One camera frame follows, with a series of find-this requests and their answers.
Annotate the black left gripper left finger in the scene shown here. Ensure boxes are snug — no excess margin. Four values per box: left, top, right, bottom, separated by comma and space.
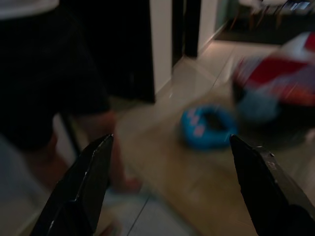
31, 134, 114, 236

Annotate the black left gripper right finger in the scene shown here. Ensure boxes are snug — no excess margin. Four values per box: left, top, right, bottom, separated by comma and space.
228, 134, 315, 236

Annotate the blue round bowl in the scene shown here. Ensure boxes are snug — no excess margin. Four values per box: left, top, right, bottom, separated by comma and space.
181, 104, 239, 149

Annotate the red and blue bag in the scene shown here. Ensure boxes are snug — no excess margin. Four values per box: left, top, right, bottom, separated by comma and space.
231, 31, 315, 109

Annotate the person in black shorts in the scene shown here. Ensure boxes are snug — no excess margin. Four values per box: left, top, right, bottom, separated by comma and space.
0, 0, 142, 195

